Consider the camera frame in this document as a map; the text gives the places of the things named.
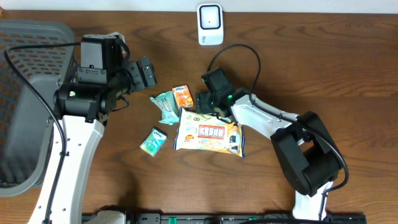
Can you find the grey plastic basket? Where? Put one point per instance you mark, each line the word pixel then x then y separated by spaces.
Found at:
pixel 43 54

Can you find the large yellow snack bag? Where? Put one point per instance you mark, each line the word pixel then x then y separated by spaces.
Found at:
pixel 208 133

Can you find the orange tissue packet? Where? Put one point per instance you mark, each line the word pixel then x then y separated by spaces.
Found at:
pixel 182 96

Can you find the green Kleenex tissue packet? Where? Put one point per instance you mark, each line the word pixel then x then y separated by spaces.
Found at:
pixel 153 142

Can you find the black mounting rail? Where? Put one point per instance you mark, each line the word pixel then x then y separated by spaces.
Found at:
pixel 155 218

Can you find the teal wet-wipe packet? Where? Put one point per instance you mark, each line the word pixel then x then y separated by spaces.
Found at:
pixel 166 103

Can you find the white barcode scanner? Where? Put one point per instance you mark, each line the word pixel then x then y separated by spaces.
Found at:
pixel 210 24

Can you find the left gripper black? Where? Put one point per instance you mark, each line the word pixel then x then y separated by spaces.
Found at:
pixel 142 74

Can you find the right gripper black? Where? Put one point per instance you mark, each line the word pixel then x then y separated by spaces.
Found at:
pixel 201 106

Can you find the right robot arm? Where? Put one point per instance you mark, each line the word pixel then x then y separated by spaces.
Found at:
pixel 307 154

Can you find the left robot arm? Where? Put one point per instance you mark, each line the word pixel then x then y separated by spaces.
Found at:
pixel 82 106

